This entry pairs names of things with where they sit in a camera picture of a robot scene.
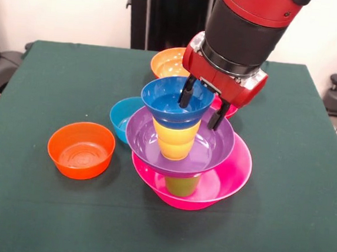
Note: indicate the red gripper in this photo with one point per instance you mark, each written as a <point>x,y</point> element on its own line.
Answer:
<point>220,77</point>

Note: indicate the dark blue bowl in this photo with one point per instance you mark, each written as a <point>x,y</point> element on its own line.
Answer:
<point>165,99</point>

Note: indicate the large purple bowl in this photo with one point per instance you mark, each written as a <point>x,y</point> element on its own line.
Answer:
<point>214,144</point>

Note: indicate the yellow cup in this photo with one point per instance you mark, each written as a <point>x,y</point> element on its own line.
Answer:
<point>174,141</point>

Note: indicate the large pink bowl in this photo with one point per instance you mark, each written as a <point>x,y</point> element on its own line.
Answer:
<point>232,173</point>

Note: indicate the light blue bowl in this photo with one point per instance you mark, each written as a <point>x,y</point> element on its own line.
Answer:
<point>120,116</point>

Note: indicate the green cup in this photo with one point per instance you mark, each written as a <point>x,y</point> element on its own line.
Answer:
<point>181,186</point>

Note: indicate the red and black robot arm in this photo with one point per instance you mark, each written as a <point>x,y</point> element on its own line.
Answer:
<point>247,29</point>

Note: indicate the small red bowl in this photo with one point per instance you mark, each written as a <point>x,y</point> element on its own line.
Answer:
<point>230,110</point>

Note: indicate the large orange bowl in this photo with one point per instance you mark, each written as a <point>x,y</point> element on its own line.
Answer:
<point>168,62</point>

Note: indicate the dark green table cloth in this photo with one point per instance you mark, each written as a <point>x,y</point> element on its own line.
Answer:
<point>283,201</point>

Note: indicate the small orange-red bowl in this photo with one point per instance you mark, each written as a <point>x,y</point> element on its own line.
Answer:
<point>80,150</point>

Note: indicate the black stand base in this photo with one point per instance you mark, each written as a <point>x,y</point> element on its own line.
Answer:
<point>2,67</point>

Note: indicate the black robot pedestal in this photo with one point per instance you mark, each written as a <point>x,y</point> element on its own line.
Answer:
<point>172,17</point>

